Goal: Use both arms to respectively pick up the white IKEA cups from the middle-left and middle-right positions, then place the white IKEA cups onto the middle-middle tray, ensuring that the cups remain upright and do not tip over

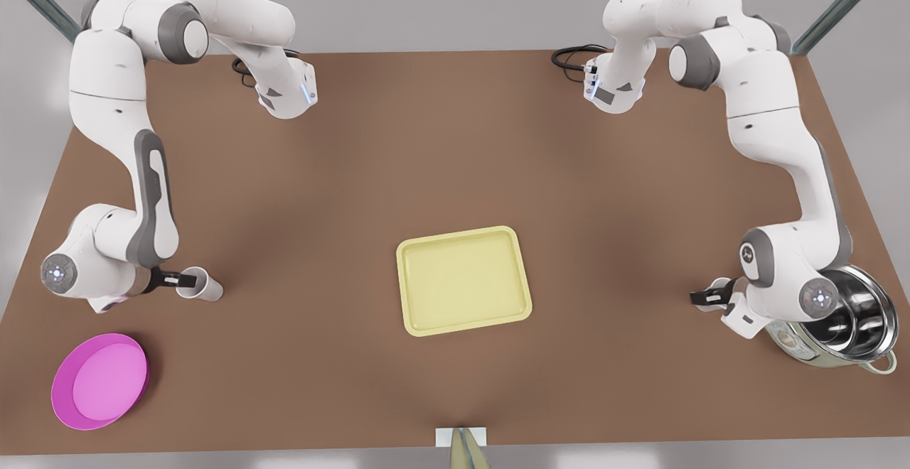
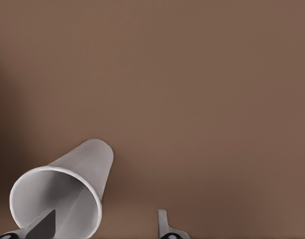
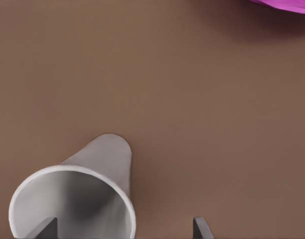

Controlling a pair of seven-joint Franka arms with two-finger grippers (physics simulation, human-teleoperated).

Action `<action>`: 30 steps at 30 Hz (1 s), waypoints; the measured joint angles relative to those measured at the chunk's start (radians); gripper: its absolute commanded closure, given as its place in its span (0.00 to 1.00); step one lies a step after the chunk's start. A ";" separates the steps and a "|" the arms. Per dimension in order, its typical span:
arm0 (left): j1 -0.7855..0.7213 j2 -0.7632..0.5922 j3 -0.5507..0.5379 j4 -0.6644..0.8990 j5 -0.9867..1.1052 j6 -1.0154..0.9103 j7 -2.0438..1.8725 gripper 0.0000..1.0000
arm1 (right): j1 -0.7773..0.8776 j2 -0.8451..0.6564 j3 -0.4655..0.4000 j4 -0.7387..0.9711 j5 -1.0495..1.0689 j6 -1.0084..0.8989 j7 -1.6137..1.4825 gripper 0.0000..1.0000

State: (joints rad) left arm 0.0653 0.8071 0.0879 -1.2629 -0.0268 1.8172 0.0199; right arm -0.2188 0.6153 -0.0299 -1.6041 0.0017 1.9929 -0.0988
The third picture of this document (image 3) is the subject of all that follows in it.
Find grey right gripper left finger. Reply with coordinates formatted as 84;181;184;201
25;217;58;239

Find white IKEA cup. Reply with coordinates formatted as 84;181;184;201
8;133;137;239

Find magenta tray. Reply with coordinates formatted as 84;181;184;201
251;0;305;14

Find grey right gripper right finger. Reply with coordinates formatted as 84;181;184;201
193;217;214;239

